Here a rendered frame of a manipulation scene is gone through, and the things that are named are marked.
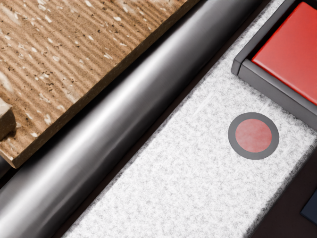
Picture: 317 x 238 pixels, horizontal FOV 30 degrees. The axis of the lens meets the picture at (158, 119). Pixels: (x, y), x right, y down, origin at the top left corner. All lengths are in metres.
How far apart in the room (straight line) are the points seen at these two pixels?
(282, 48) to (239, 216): 0.11
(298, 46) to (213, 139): 0.08
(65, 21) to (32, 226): 0.13
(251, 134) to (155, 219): 0.08
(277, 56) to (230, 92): 0.04
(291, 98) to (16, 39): 0.17
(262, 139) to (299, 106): 0.03
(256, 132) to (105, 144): 0.09
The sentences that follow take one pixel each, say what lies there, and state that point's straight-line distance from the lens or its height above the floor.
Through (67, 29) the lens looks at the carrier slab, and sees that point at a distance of 0.38.
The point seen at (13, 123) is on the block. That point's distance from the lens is 0.34.
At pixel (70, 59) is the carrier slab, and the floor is 0.94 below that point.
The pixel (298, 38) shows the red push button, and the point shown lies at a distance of 0.39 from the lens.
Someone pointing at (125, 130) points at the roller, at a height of 0.91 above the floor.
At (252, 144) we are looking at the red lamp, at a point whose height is 0.92.
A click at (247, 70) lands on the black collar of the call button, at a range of 0.37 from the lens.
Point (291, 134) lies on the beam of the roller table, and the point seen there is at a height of 0.91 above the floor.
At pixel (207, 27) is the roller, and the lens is 0.40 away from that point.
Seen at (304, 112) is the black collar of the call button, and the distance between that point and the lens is 0.37.
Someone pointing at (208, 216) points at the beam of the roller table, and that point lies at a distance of 0.35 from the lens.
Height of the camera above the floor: 1.25
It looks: 65 degrees down
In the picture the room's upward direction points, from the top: 4 degrees clockwise
